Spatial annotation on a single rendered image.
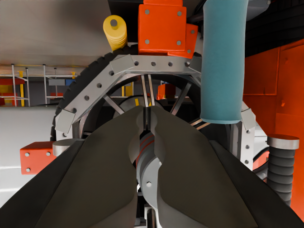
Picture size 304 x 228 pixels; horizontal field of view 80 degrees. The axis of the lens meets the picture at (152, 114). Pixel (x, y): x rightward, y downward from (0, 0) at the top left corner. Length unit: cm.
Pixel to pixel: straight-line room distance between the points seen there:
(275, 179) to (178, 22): 40
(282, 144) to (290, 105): 35
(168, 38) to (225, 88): 20
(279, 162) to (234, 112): 12
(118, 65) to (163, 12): 17
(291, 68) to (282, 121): 16
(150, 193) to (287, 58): 57
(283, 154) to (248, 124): 23
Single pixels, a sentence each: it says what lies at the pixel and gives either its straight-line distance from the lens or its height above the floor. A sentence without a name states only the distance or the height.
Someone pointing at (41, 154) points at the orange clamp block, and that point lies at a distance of 55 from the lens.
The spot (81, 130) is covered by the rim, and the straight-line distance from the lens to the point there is 59.
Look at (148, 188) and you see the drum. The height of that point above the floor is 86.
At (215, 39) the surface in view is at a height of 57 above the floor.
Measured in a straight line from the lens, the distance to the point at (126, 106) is 103.
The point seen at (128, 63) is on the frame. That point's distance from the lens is 48.
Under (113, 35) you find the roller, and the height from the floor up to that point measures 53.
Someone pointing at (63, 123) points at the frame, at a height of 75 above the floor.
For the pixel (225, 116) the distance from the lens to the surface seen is 40.
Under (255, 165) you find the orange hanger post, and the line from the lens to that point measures 424.
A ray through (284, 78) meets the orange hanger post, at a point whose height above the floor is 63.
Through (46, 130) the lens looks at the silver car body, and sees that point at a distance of 103.
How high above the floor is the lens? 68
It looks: 6 degrees up
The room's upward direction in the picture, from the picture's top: 180 degrees counter-clockwise
